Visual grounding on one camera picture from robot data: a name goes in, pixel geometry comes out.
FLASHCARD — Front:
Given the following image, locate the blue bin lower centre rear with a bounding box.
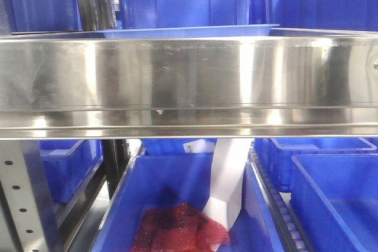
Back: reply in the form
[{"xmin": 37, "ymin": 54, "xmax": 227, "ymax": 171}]
[{"xmin": 141, "ymin": 138, "xmax": 217, "ymax": 155}]

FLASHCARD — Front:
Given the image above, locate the perforated grey shelf upright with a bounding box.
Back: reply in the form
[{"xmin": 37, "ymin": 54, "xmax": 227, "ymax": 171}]
[{"xmin": 1, "ymin": 140, "xmax": 63, "ymax": 251}]

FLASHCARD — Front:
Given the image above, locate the blue bin upper left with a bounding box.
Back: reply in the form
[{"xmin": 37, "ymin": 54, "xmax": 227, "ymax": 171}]
[{"xmin": 0, "ymin": 0, "xmax": 83, "ymax": 33}]

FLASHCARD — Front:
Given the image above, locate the blue bin lower right front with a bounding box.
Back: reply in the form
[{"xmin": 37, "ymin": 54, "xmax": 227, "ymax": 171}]
[{"xmin": 291, "ymin": 154, "xmax": 377, "ymax": 251}]

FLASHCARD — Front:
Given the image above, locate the stainless steel shelf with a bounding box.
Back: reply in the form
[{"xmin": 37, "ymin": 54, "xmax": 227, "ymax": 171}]
[{"xmin": 1, "ymin": 28, "xmax": 377, "ymax": 140}]

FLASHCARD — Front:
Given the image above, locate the blue plastic tray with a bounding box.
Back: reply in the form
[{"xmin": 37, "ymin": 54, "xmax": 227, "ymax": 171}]
[{"xmin": 95, "ymin": 24, "xmax": 279, "ymax": 38}]

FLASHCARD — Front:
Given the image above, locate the red bubble wrap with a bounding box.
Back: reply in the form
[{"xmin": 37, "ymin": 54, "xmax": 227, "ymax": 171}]
[{"xmin": 131, "ymin": 202, "xmax": 231, "ymax": 251}]

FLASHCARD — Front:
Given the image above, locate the blue bin lower left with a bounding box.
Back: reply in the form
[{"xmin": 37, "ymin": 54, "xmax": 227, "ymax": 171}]
[{"xmin": 38, "ymin": 140, "xmax": 102, "ymax": 203}]

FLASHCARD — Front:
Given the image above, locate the roller conveyor rail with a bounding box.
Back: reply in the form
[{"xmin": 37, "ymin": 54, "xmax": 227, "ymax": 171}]
[{"xmin": 249, "ymin": 146, "xmax": 311, "ymax": 251}]

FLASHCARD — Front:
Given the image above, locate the blue bin lower right rear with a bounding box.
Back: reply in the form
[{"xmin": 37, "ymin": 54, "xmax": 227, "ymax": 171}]
[{"xmin": 253, "ymin": 137, "xmax": 377, "ymax": 192}]

